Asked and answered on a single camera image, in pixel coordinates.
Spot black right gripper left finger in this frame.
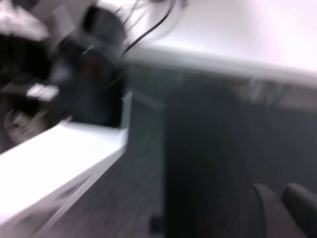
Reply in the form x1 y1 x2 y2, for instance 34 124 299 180
250 182 306 238

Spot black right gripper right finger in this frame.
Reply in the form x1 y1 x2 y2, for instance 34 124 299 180
282 182 317 238

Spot white side table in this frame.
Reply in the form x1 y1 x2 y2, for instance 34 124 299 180
0 91 132 224

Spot thin black cable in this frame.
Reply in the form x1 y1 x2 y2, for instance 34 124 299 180
122 0 173 58

